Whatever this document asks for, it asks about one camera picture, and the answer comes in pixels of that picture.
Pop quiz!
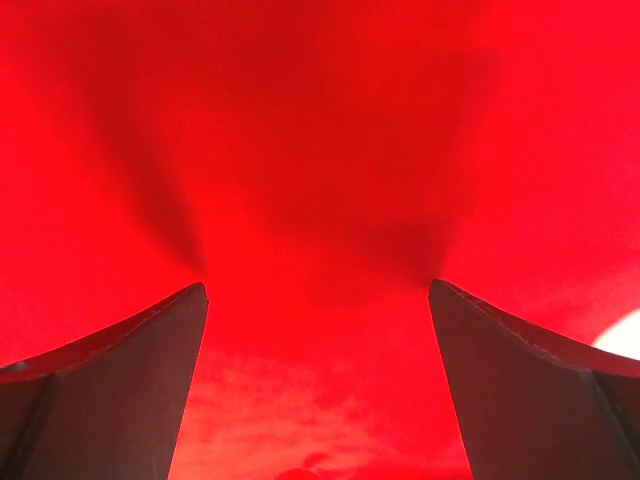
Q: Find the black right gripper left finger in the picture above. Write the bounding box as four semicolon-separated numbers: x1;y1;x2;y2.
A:
1;283;208;479

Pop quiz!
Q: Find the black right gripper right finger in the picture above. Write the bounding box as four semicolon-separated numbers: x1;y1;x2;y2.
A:
429;280;639;479

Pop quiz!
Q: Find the red t-shirt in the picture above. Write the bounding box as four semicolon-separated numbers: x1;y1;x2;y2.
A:
1;1;639;479

